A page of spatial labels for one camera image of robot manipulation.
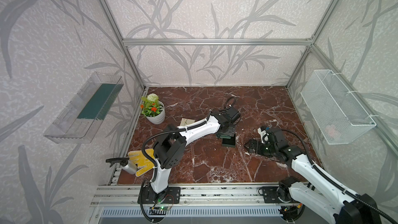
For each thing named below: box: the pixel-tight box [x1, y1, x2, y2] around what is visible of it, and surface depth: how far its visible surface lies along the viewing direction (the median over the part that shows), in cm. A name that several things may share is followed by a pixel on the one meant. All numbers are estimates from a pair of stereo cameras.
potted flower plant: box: [139, 93, 166, 125], surface depth 93 cm
